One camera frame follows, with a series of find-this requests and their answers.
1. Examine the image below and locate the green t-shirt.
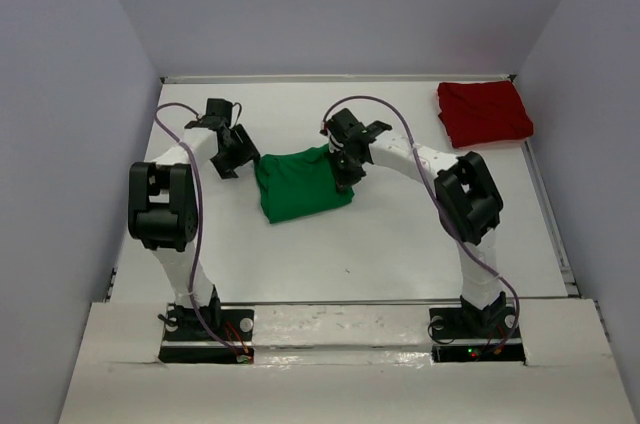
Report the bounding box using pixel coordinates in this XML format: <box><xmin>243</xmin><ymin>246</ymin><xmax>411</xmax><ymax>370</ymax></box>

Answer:
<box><xmin>254</xmin><ymin>145</ymin><xmax>355</xmax><ymax>224</ymax></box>

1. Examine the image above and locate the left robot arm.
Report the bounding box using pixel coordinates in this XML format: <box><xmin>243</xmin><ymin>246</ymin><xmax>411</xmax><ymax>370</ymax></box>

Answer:
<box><xmin>127</xmin><ymin>98</ymin><xmax>260</xmax><ymax>348</ymax></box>

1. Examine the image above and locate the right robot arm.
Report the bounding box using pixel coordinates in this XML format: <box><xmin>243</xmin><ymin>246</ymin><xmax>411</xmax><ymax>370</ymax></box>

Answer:
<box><xmin>321</xmin><ymin>109</ymin><xmax>513</xmax><ymax>345</ymax></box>

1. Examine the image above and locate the folded red t-shirt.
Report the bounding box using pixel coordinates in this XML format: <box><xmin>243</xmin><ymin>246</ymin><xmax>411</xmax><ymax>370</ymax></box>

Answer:
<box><xmin>437</xmin><ymin>80</ymin><xmax>534</xmax><ymax>149</ymax></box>

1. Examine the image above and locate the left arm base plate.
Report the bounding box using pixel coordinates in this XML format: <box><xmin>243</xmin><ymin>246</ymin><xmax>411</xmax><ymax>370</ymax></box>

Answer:
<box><xmin>157</xmin><ymin>304</ymin><xmax>255</xmax><ymax>365</ymax></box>

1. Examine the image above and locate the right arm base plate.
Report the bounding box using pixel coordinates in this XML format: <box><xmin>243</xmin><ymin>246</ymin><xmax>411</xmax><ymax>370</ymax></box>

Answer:
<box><xmin>427</xmin><ymin>306</ymin><xmax>526</xmax><ymax>364</ymax></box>

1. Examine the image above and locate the aluminium rail right edge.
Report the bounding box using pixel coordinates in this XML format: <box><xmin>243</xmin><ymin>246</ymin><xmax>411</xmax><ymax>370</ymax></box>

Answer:
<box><xmin>522</xmin><ymin>139</ymin><xmax>582</xmax><ymax>298</ymax></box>

